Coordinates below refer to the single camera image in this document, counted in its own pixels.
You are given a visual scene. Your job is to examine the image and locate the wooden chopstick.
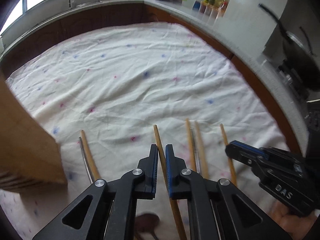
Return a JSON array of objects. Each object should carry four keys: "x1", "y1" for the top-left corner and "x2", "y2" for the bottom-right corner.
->
[
  {"x1": 153, "y1": 125, "x2": 187, "y2": 240},
  {"x1": 219, "y1": 123, "x2": 238, "y2": 186},
  {"x1": 185, "y1": 118, "x2": 197, "y2": 172},
  {"x1": 80, "y1": 129, "x2": 101, "y2": 181},
  {"x1": 195, "y1": 121, "x2": 209, "y2": 179}
]

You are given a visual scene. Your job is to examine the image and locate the right hand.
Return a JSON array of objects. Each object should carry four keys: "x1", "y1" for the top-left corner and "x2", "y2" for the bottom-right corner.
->
[{"x1": 270, "y1": 201, "x2": 317, "y2": 239}]

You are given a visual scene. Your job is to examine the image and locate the metal chopstick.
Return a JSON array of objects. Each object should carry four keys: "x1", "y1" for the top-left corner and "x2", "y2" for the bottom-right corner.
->
[
  {"x1": 79, "y1": 137, "x2": 94, "y2": 184},
  {"x1": 190, "y1": 128, "x2": 201, "y2": 173}
]

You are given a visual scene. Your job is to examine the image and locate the wooden utensil holder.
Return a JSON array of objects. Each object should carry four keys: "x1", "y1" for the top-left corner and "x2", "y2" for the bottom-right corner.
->
[{"x1": 1, "y1": 77, "x2": 67, "y2": 193}]

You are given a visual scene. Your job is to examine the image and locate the black wok with lid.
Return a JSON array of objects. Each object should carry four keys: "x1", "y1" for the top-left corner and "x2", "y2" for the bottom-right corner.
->
[{"x1": 258, "y1": 3, "x2": 319, "y2": 100}]

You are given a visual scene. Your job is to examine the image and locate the white floral tablecloth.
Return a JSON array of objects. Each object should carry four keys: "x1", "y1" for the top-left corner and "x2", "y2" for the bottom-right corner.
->
[{"x1": 1, "y1": 22, "x2": 287, "y2": 239}]

